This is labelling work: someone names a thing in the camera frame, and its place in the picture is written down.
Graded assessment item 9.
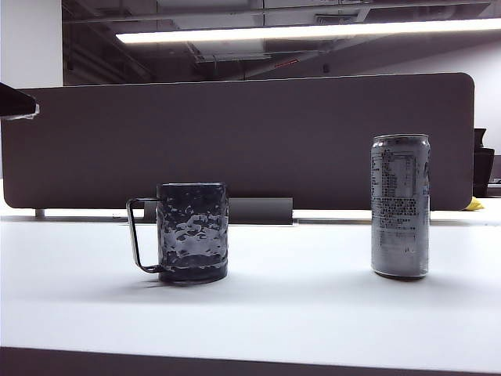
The long ceiling light strip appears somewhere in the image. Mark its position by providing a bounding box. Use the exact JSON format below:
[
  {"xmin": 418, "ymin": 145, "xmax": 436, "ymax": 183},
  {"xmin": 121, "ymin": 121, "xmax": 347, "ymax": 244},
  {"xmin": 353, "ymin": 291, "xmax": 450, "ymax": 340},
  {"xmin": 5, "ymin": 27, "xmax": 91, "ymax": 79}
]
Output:
[{"xmin": 115, "ymin": 17, "xmax": 501, "ymax": 45}]

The silver metal beverage can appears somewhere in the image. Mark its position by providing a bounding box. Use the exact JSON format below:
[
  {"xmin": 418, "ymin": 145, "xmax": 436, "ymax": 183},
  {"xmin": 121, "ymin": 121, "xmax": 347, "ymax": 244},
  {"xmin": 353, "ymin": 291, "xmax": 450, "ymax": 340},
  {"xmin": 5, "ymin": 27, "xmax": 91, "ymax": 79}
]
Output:
[{"xmin": 370, "ymin": 133, "xmax": 431, "ymax": 280}]

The black office chair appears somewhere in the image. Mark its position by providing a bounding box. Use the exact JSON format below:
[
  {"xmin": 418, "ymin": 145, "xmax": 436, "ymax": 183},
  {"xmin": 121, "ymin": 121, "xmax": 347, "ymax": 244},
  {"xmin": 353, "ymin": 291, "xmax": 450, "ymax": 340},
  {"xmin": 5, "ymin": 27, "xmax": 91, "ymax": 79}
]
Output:
[{"xmin": 473, "ymin": 128, "xmax": 496, "ymax": 197}]

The dark desk divider panel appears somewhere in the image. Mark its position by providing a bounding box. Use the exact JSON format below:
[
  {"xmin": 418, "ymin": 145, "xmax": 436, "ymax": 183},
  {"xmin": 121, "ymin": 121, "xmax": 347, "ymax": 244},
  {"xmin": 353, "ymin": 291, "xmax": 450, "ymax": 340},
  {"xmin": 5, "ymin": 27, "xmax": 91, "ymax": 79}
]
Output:
[{"xmin": 1, "ymin": 72, "xmax": 477, "ymax": 212}]

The dark hammered mug with handle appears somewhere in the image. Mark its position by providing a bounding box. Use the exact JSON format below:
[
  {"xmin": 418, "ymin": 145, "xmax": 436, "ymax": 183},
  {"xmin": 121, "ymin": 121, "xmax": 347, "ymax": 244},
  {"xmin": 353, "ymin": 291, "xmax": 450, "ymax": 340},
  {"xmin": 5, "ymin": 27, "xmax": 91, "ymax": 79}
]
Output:
[{"xmin": 125, "ymin": 182, "xmax": 230, "ymax": 284}]

